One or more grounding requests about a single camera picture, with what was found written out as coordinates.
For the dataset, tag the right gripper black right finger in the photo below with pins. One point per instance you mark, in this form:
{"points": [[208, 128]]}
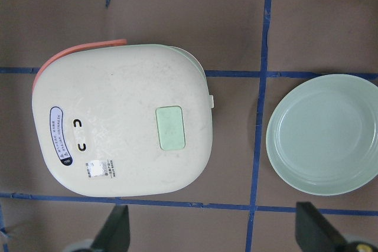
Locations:
{"points": [[313, 232]]}

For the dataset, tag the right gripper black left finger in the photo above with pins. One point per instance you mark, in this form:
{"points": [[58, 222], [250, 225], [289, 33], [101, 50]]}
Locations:
{"points": [[115, 234]]}

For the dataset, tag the white rice cooker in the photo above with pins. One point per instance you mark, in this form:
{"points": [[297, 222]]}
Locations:
{"points": [[119, 120]]}

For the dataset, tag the near green plate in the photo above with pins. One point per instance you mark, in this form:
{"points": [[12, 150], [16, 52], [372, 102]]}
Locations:
{"points": [[321, 138]]}

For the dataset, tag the brown paper table mat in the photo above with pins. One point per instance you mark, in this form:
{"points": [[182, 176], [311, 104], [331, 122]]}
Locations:
{"points": [[254, 52]]}

